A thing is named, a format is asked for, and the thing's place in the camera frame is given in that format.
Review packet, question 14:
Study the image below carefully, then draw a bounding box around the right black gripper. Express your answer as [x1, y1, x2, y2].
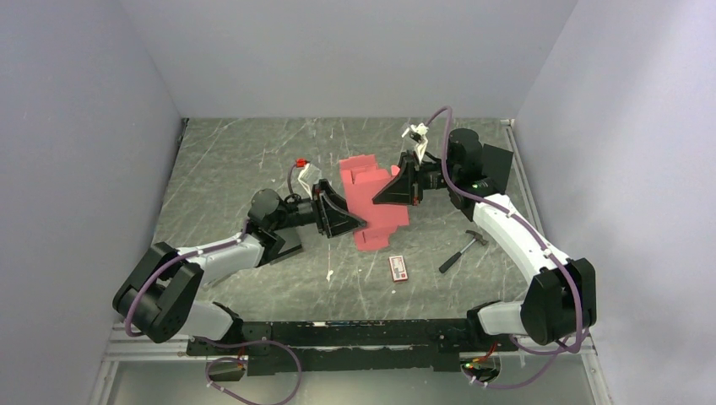
[372, 150, 458, 207]

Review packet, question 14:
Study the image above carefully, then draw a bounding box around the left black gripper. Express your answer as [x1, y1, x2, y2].
[271, 180, 366, 238]

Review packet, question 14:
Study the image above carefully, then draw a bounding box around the red cardboard paper box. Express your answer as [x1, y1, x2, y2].
[339, 154, 410, 251]

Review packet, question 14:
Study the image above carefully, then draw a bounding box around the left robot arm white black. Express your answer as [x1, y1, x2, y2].
[112, 179, 367, 354]

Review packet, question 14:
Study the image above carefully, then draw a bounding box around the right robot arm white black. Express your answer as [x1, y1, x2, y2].
[372, 124, 596, 352]

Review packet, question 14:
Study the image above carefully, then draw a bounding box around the black box near left arm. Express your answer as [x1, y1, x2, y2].
[268, 228, 303, 264]

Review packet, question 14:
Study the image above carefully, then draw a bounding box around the small red white box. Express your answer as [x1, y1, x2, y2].
[388, 256, 409, 283]

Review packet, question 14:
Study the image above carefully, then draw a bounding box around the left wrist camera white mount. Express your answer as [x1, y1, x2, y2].
[296, 158, 323, 195]

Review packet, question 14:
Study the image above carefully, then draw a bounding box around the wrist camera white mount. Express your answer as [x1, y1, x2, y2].
[401, 123, 429, 164]
[296, 158, 323, 195]

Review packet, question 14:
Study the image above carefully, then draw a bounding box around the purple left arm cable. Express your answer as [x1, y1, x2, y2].
[123, 165, 303, 405]

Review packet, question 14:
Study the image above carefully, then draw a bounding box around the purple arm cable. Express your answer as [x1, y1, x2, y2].
[425, 105, 591, 392]
[123, 165, 303, 405]

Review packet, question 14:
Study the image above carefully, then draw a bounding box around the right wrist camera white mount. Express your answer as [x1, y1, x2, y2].
[401, 123, 429, 164]

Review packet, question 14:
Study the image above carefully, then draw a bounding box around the hammer with black handle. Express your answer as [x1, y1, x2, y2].
[438, 229, 488, 273]

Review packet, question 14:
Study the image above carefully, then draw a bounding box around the black box near right wall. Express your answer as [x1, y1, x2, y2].
[481, 143, 513, 194]

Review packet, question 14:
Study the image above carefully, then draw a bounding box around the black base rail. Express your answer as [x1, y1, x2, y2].
[187, 318, 517, 376]

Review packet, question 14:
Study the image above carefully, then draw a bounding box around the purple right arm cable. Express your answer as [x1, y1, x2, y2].
[425, 105, 591, 392]

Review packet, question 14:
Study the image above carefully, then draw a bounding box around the aluminium frame rail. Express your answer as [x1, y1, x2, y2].
[103, 323, 188, 362]

